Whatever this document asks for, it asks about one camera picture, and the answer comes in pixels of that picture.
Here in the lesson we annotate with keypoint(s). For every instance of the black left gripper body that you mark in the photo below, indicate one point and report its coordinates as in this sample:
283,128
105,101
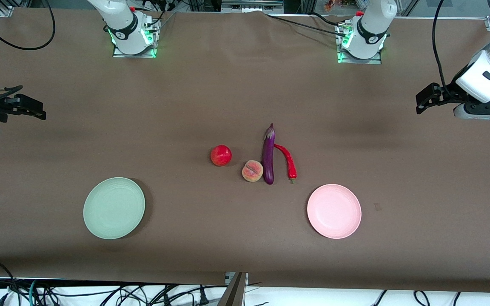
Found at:
448,94

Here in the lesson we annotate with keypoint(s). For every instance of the red chili pepper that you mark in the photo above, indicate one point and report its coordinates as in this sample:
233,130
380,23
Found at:
289,163

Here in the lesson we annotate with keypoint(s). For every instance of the long purple eggplant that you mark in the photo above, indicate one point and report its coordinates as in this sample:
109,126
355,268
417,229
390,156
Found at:
268,157

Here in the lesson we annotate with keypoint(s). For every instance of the orange pink peach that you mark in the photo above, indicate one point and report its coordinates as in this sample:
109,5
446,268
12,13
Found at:
252,171

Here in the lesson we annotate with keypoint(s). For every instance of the red apple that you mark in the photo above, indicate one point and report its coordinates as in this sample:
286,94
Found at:
221,155

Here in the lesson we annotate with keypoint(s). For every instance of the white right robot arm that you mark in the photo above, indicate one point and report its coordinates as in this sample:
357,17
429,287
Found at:
121,17

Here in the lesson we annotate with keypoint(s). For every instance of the pale green plate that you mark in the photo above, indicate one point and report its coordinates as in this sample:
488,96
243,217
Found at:
114,208

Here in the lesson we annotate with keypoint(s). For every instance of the colourful background objects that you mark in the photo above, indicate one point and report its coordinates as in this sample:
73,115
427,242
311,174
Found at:
332,5

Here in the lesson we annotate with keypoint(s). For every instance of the pink plate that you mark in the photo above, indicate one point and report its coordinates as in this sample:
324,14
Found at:
334,211

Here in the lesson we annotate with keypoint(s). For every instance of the grey equipment box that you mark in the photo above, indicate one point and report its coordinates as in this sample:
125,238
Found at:
249,6

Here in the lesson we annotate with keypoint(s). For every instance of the brown table cover sheet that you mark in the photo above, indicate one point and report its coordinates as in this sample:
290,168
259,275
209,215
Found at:
228,93

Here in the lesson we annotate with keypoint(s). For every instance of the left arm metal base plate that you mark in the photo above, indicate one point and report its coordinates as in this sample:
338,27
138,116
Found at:
357,60

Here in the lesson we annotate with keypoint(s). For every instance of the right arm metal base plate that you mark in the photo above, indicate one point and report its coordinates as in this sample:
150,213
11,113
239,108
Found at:
119,54

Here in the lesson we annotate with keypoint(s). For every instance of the aluminium frame post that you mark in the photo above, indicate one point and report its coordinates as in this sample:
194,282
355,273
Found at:
234,293

